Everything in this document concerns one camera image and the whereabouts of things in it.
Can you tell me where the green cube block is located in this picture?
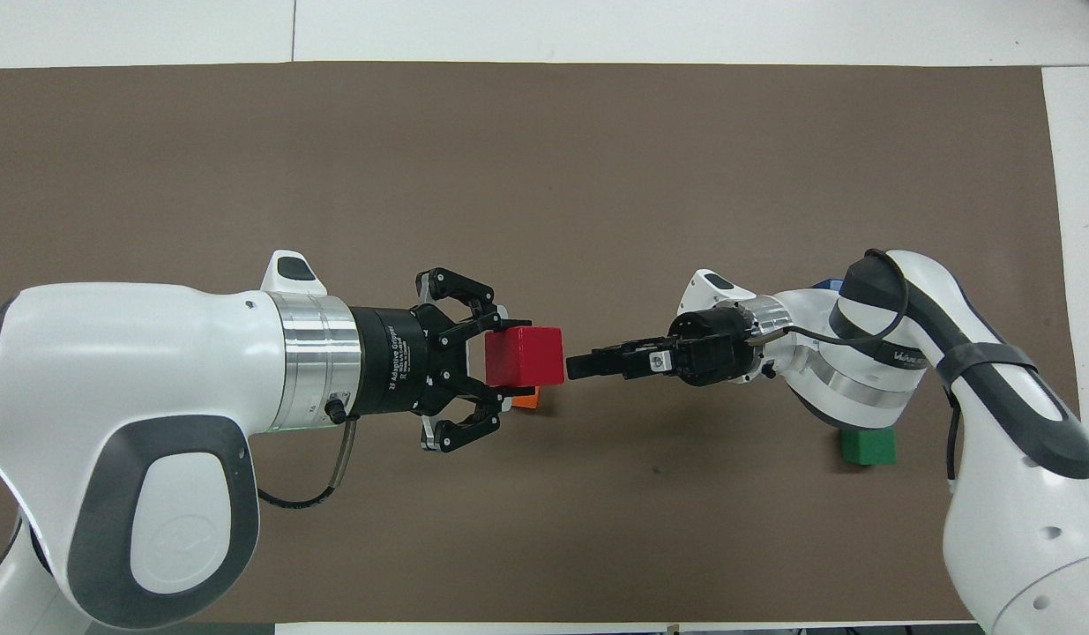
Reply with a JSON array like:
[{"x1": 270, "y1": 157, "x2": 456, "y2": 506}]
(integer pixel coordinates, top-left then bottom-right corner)
[{"x1": 841, "y1": 429, "x2": 898, "y2": 467}]

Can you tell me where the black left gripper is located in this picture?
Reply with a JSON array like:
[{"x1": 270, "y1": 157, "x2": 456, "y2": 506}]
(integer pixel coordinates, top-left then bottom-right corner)
[{"x1": 348, "y1": 267, "x2": 537, "y2": 455}]

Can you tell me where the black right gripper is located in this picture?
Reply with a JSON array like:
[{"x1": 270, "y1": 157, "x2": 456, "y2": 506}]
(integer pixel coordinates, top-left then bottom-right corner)
[{"x1": 566, "y1": 308, "x2": 763, "y2": 388}]

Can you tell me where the brown table mat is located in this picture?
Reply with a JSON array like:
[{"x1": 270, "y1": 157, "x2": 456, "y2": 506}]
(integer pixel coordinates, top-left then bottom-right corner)
[{"x1": 0, "y1": 60, "x2": 1083, "y2": 625}]

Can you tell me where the red cube block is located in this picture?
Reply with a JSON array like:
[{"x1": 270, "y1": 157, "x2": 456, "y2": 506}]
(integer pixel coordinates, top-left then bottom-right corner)
[{"x1": 485, "y1": 326, "x2": 567, "y2": 389}]

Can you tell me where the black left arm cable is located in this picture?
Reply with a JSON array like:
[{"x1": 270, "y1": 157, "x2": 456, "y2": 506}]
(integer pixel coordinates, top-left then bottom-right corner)
[{"x1": 257, "y1": 415, "x2": 361, "y2": 511}]

